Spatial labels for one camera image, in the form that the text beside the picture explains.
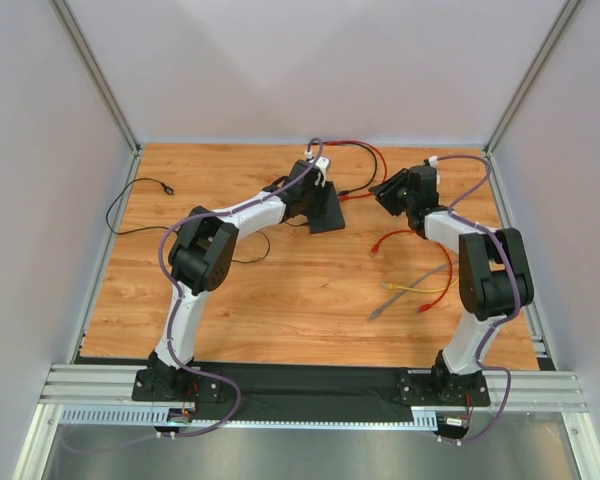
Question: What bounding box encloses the black network switch box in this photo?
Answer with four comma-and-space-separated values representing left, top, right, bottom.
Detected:
306, 181, 346, 235

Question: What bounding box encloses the red ethernet cable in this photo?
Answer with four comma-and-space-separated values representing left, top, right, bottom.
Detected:
324, 138, 388, 201

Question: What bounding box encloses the yellow ethernet cable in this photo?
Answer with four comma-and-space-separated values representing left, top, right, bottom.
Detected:
380, 280, 461, 294

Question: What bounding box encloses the grey ethernet cable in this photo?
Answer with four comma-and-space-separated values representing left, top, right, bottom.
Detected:
367, 259, 462, 321

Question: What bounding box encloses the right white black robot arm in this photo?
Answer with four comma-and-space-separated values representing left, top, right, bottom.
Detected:
370, 163, 534, 386

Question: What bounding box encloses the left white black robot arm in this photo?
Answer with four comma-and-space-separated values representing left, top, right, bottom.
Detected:
148, 155, 332, 373

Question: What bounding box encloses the black cloth strip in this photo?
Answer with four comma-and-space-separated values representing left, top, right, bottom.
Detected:
74, 355, 561, 422

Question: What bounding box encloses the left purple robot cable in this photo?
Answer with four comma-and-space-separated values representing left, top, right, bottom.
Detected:
59, 136, 326, 454

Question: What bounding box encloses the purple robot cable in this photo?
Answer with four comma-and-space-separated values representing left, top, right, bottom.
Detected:
429, 153, 513, 447
59, 136, 326, 454

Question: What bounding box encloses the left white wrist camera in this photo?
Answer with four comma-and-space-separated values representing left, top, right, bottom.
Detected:
305, 151, 331, 187

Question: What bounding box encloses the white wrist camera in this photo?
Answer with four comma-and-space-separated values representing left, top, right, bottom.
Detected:
423, 156, 440, 169
305, 151, 331, 187

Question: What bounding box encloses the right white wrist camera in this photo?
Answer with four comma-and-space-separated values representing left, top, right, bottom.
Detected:
423, 156, 440, 169

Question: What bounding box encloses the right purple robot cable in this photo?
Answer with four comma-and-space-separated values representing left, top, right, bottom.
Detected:
429, 153, 513, 447

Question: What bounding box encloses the thin black power cable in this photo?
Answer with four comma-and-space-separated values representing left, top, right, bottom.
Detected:
105, 178, 312, 264

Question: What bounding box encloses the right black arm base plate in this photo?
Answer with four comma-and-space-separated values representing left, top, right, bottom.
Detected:
397, 369, 491, 407

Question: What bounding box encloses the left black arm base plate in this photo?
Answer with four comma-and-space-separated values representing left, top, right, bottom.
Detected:
131, 368, 222, 403

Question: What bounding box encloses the right aluminium frame post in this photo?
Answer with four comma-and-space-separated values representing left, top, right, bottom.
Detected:
483, 0, 584, 157

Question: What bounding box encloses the aluminium frame post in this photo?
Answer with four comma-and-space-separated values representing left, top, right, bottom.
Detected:
483, 0, 584, 157
49, 0, 141, 153

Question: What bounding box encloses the grey slotted cable duct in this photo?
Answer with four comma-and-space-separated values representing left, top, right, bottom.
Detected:
59, 405, 438, 431

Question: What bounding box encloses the left aluminium frame post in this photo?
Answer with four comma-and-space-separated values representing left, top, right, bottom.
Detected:
49, 0, 141, 153

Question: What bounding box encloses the front aluminium rail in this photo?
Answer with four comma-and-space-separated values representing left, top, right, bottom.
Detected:
40, 364, 588, 413

